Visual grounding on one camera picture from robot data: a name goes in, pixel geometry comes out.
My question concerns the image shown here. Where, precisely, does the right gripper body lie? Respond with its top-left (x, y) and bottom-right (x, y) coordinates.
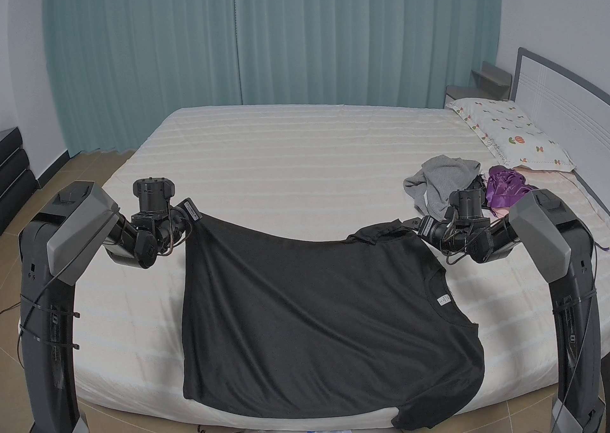
top-left (418, 216), bottom-right (453, 251)

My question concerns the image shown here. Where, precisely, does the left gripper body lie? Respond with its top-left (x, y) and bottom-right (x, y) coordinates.
top-left (164, 197), bottom-right (202, 243)

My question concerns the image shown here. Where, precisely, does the black T-shirt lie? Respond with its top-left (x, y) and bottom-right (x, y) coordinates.
top-left (181, 212), bottom-right (486, 431)

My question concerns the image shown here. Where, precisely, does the bed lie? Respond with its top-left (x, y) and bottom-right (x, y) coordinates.
top-left (74, 47), bottom-right (610, 429)

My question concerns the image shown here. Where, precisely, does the grey garment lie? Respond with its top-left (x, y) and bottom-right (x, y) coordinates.
top-left (403, 155), bottom-right (481, 217)

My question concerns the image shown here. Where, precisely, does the black shiny garment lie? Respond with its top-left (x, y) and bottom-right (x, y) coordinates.
top-left (472, 175), bottom-right (489, 208)

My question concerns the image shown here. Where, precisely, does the purple garment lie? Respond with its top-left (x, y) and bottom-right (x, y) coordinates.
top-left (486, 165), bottom-right (539, 209)

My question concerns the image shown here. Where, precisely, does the white printed pillow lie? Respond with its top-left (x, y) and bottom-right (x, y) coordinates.
top-left (445, 97), bottom-right (576, 172)

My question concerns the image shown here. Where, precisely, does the grey bedside table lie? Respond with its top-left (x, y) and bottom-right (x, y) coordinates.
top-left (445, 61), bottom-right (513, 107)

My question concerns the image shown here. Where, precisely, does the black chest of drawers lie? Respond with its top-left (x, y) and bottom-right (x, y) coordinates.
top-left (0, 127), bottom-right (39, 236)

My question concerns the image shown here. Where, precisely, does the blue-green curtain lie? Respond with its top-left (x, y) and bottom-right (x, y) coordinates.
top-left (234, 0), bottom-right (502, 110)
top-left (43, 0), bottom-right (244, 155)

